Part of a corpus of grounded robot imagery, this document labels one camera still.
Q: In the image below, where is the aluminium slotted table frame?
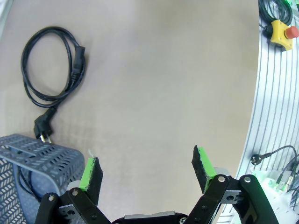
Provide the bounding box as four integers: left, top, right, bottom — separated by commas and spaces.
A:
219, 0, 299, 224

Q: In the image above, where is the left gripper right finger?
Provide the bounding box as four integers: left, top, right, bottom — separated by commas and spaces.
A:
186, 144, 278, 224

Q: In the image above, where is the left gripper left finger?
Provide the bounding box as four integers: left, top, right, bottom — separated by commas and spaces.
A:
35, 156, 112, 224

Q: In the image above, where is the black power cable angled plug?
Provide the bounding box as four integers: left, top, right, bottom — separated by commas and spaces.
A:
17, 168, 42, 203

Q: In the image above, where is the black power cable round plug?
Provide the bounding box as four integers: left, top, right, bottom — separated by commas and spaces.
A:
21, 26, 86, 143

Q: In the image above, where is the thin black cable with plug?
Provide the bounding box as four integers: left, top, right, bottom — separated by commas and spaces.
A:
250, 144, 299, 173

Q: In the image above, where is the grey perforated plastic basket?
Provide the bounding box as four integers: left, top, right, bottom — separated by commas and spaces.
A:
0, 133, 85, 224

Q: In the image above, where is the black cable with metal connector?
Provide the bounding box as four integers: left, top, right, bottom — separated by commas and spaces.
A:
277, 156, 299, 185

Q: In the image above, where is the white power strip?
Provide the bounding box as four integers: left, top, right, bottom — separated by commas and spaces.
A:
251, 170, 299, 224

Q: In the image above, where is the yellow emergency stop button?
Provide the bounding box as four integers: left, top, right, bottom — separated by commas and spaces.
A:
263, 20, 299, 51

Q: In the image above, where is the black bundled emergency stop cable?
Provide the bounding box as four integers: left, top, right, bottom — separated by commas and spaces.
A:
258, 0, 293, 26

